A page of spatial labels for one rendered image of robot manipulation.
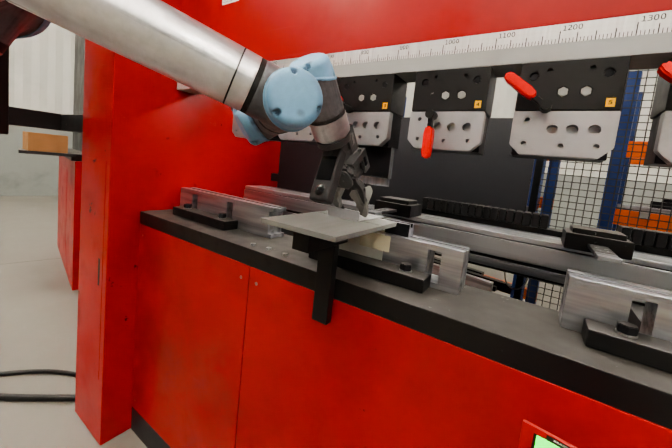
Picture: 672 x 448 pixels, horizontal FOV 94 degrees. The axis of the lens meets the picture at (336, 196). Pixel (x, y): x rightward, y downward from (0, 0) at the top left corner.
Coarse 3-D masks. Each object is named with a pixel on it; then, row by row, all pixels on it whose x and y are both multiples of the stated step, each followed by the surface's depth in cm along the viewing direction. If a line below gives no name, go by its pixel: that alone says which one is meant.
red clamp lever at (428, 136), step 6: (426, 114) 63; (432, 114) 62; (432, 120) 63; (432, 126) 64; (426, 132) 63; (432, 132) 63; (426, 138) 63; (432, 138) 64; (426, 144) 63; (432, 144) 64; (426, 150) 63; (426, 156) 64
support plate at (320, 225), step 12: (276, 216) 65; (288, 216) 66; (300, 216) 68; (312, 216) 69; (324, 216) 71; (288, 228) 58; (300, 228) 56; (312, 228) 57; (324, 228) 58; (336, 228) 59; (348, 228) 60; (360, 228) 62; (372, 228) 63; (384, 228) 68; (336, 240) 52
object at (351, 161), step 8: (352, 128) 66; (352, 136) 66; (320, 144) 62; (328, 144) 61; (336, 144) 60; (344, 144) 61; (352, 144) 67; (352, 152) 67; (360, 152) 67; (352, 160) 66; (360, 160) 67; (344, 168) 64; (352, 168) 65; (360, 168) 70; (368, 168) 71; (344, 176) 65; (344, 184) 67; (352, 184) 66
